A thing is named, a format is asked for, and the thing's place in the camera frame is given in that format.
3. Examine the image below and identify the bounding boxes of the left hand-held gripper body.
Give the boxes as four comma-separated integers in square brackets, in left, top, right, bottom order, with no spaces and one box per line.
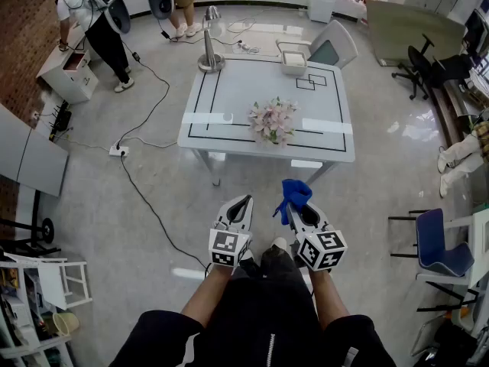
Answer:
[208,219,254,269]

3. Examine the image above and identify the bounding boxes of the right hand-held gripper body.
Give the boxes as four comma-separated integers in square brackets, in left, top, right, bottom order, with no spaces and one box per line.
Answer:
[290,222,349,273]

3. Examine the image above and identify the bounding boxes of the blue cloth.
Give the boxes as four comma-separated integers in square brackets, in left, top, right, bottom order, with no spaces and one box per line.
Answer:
[272,178,313,226]

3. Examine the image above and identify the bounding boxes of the pink flower bouquet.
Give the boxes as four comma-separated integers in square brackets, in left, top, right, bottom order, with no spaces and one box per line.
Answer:
[247,96,301,148]

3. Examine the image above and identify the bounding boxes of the person's left forearm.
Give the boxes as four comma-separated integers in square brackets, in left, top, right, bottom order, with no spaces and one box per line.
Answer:
[180,264,235,329]

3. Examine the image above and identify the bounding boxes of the person's right forearm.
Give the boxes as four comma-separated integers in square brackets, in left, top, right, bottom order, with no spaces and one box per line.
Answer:
[307,268,351,331]

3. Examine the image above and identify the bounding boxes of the person's black trousers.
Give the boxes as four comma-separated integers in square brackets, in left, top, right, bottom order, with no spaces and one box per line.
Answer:
[238,245,306,296]

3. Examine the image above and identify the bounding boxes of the white table leg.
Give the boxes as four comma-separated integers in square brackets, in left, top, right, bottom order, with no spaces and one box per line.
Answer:
[304,161,338,187]
[192,149,222,187]

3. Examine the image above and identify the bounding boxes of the person's black top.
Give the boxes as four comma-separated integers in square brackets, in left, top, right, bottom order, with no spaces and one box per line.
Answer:
[108,281,397,367]

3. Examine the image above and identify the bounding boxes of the blue chair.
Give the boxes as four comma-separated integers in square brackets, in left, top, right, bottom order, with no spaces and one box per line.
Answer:
[388,207,477,287]

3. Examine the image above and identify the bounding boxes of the white tissue box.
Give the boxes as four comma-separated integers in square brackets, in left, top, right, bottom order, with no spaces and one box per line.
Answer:
[280,50,309,77]

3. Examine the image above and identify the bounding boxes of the silver desk lamp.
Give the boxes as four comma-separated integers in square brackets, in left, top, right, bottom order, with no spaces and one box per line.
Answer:
[196,5,227,74]

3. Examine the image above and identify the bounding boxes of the white chair with green seat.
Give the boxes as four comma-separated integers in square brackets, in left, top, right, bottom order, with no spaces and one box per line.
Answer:
[275,19,360,70]

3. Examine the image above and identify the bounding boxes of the black wheeled stand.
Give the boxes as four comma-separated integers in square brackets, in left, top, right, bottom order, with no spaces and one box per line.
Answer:
[0,188,63,256]

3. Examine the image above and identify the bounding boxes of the beige bucket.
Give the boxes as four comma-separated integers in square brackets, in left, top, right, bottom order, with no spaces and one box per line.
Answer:
[52,311,81,337]

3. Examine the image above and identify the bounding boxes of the white shelf rack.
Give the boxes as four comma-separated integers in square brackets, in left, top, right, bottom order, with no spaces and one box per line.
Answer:
[0,252,93,367]

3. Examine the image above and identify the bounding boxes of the black office chair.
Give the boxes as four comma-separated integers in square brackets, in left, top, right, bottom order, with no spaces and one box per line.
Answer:
[390,33,437,101]

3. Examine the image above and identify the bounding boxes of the black router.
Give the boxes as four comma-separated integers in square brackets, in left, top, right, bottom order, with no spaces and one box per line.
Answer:
[47,100,73,141]

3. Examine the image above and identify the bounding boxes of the grey panel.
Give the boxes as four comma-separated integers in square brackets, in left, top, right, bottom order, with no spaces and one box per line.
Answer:
[0,102,70,198]

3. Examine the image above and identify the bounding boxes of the white drawer cabinet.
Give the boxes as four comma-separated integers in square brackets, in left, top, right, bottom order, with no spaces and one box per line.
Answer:
[35,24,100,105]

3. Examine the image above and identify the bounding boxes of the beige partition board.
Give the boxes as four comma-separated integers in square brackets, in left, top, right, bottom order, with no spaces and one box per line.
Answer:
[365,0,468,69]

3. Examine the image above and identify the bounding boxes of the grey oval device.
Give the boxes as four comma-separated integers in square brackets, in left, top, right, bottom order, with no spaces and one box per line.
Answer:
[102,0,132,35]
[146,0,176,21]

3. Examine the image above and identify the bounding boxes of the black floor cable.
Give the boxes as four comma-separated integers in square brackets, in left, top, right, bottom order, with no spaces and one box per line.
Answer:
[115,38,171,149]
[119,154,212,278]

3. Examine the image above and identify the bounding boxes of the white floor cable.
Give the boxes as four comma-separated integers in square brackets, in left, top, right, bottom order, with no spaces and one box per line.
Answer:
[57,134,180,153]

